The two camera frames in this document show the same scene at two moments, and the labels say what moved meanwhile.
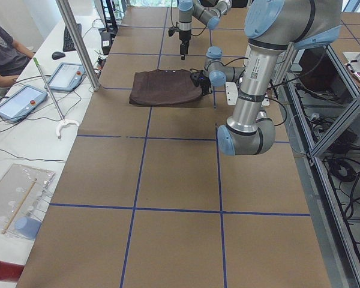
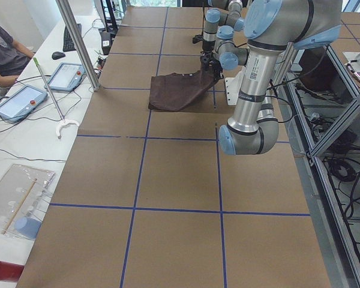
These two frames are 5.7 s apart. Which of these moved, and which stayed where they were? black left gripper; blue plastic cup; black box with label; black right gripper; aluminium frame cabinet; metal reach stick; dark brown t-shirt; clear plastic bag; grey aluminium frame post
Moved: black right gripper; black left gripper; dark brown t-shirt
Stayed: black box with label; clear plastic bag; aluminium frame cabinet; metal reach stick; grey aluminium frame post; blue plastic cup
